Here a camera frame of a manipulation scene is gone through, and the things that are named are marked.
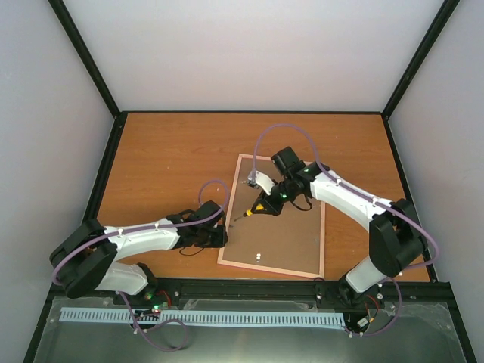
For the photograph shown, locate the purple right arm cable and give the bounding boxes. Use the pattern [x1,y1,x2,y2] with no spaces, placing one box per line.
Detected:
[247,123,442,338]

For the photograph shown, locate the clear acrylic front panel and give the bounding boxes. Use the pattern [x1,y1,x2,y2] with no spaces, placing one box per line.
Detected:
[31,298,473,362]

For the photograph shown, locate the black aluminium enclosure frame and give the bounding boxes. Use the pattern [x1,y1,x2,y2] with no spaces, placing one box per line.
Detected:
[22,0,484,363]

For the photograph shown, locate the yellow handled screwdriver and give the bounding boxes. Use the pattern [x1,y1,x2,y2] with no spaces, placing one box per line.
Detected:
[234,204,265,222]

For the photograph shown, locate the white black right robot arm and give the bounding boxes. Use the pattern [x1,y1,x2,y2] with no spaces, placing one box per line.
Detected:
[244,147,428,306]

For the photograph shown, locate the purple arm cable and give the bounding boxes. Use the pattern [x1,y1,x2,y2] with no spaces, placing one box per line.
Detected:
[247,123,442,338]
[51,180,230,352]

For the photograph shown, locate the light blue slotted cable duct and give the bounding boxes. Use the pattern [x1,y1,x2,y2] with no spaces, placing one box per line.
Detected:
[58,307,345,330]

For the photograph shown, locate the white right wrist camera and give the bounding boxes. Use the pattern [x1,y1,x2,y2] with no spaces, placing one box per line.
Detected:
[247,169,275,195]

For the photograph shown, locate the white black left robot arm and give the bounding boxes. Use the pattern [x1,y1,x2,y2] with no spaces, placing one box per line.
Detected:
[49,200,228,305]

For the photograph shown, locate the pink wooden picture frame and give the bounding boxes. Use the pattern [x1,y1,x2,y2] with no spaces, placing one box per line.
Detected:
[217,154,325,279]

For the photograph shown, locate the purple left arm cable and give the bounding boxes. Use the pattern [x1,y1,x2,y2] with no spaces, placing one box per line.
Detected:
[51,180,230,352]

